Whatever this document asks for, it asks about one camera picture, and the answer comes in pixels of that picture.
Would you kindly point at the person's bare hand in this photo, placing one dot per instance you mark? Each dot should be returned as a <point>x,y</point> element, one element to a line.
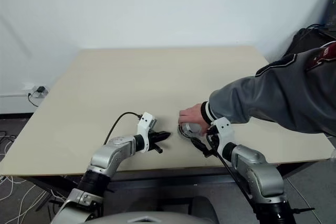
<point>191,113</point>

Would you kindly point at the silver round tape roll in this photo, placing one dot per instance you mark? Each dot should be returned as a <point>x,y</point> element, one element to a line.
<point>181,132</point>

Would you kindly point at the dark laptop screen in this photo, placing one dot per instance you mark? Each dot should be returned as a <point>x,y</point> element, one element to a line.
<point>330,9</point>

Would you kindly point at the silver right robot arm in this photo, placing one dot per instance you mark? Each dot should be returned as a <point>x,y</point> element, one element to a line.
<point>260,171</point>

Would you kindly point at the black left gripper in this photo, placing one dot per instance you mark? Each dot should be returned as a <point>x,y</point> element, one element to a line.
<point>152,138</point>

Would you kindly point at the black wall power adapter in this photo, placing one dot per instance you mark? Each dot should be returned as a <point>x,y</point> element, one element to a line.
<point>41,89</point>

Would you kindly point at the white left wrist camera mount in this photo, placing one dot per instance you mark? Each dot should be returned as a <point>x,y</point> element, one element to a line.
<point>144,124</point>

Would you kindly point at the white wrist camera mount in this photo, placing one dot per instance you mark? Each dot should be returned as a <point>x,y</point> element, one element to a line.
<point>144,124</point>
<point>225,129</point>

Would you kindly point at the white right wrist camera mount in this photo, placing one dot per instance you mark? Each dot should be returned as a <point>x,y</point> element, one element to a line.
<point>225,129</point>

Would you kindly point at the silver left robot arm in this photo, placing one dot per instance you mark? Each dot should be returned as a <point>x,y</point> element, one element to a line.
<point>107,155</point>

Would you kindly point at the grey jacket sleeved forearm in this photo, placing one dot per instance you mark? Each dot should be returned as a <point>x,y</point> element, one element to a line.
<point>275,98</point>

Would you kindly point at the black bag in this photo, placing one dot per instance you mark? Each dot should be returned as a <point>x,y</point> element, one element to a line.
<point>302,43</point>

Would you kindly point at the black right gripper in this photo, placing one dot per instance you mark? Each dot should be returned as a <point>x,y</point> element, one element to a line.
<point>212,142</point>

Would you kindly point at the grey rounded shell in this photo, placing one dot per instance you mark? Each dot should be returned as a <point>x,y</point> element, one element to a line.
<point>147,217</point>

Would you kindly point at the silver hinged motor lid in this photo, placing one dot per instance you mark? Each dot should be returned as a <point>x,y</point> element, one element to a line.
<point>193,129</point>

